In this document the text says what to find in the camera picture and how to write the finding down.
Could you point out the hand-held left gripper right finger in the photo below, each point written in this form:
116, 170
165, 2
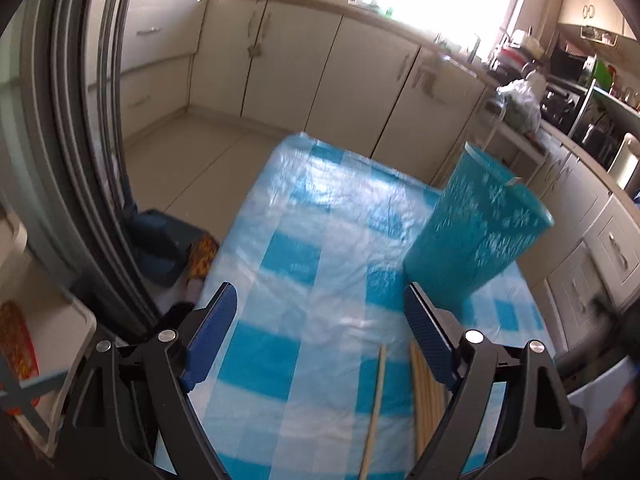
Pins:
425, 335

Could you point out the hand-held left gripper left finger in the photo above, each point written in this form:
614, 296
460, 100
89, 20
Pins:
215, 332

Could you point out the pile of wooden chopsticks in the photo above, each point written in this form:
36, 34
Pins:
425, 400

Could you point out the wooden chopstick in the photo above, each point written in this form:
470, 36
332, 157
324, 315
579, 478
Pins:
375, 400

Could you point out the teal perforated plastic basket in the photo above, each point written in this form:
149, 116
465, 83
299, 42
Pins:
470, 240

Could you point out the orange patterned cloth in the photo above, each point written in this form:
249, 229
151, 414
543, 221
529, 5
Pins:
202, 257

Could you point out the cream side cabinet row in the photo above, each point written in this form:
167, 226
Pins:
590, 240

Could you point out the blue white checked tablecloth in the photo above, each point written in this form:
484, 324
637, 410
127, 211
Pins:
310, 220

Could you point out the white plastic container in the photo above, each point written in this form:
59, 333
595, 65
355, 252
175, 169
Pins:
65, 325

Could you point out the white electric kettle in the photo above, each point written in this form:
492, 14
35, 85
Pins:
625, 160

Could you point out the red patterned packet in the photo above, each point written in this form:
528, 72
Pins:
15, 350

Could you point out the white shelf cart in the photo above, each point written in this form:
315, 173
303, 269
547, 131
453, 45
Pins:
505, 135

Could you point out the filled clear plastic bag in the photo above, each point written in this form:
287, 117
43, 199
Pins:
520, 102

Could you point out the grey refrigerator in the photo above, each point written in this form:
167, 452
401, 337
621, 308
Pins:
60, 135

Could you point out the cream kitchen cabinet row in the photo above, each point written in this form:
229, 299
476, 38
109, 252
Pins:
300, 65

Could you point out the dish rack with dishes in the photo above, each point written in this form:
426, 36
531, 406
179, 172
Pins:
515, 52

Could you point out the cream wall cabinet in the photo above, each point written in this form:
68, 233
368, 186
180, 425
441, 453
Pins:
590, 5

